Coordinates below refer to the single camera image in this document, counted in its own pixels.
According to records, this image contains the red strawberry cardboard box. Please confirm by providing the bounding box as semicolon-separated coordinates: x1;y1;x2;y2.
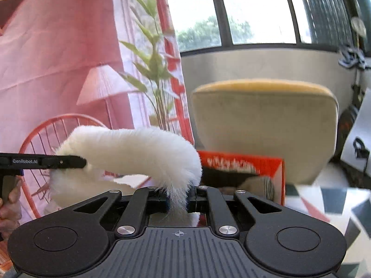
198;150;285;205

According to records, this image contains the white fluffy fur item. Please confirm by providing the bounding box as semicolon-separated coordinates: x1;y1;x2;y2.
49;126;202;227

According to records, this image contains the grey knitted sock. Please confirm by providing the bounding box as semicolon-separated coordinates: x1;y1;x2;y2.
219;176;275;201

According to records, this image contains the black sock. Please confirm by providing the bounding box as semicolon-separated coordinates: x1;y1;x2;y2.
200;166;258;188

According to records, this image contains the person's left hand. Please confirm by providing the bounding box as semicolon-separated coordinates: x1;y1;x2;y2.
0;178;22;240

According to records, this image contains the geometric patterned tablecloth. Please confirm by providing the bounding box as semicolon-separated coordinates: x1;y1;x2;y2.
285;163;371;277

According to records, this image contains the pink printed backdrop curtain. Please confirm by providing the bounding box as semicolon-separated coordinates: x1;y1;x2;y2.
1;0;194;225

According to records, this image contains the beige upholstered chair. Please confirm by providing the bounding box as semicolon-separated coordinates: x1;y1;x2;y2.
192;79;339;184

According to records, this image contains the black exercise bike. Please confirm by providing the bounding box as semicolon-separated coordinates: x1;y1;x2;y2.
334;44;370;159

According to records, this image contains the white board with strap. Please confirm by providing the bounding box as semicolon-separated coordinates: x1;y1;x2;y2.
341;88;371;177

